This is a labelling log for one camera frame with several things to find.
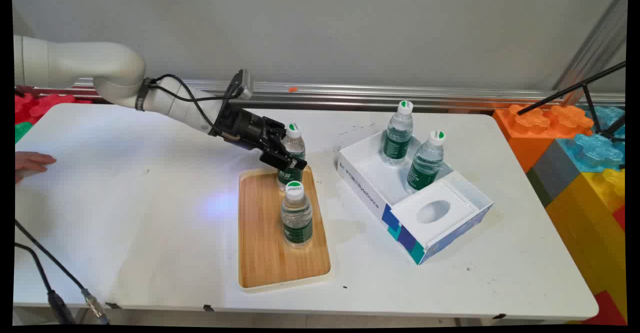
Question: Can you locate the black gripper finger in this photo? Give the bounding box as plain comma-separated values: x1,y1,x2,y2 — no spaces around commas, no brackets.
259,143,308,172
263,117,288,142

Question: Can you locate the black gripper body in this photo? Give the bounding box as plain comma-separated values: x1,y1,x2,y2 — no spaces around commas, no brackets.
215,104,272,154

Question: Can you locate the clear water bottle green label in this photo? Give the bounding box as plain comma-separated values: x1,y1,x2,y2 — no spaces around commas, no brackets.
280,180,314,250
405,129,446,195
276,122,307,192
382,100,415,167

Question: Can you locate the person's bare hand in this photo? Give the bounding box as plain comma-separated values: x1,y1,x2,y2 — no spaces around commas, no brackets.
15,151,57,184

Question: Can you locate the wooden tray with cream rim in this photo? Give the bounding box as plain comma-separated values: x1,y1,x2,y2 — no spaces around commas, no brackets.
237,165,333,293

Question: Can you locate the white ByteDance cardboard box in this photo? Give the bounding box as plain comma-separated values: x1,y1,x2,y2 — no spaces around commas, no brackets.
336,131,495,266

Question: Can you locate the green foam block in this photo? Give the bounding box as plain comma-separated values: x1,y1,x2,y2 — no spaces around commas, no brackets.
15,121,34,144

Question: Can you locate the orange foam block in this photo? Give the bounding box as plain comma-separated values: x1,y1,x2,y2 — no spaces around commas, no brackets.
492,104,594,173

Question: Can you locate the black tripod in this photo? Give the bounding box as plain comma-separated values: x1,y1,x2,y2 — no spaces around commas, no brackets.
517,61,627,141

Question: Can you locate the yellow foam block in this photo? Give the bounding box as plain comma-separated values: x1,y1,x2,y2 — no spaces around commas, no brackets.
545,168,627,319

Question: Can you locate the light blue foam block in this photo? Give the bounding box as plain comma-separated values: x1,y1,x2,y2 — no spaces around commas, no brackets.
526,105,626,208

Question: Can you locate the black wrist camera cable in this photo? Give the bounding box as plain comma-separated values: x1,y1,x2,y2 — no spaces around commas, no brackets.
145,73,236,139

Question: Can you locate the black velcro strap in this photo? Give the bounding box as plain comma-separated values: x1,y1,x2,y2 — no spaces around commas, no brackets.
134,77,152,112

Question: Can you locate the aluminium rail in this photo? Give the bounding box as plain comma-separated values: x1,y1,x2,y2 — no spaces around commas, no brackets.
30,77,626,112

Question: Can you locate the black cable silver connector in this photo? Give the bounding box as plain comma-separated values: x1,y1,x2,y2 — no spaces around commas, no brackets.
15,219,111,325

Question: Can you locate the aluminium frame post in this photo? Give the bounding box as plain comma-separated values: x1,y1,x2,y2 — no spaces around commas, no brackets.
552,0,628,94

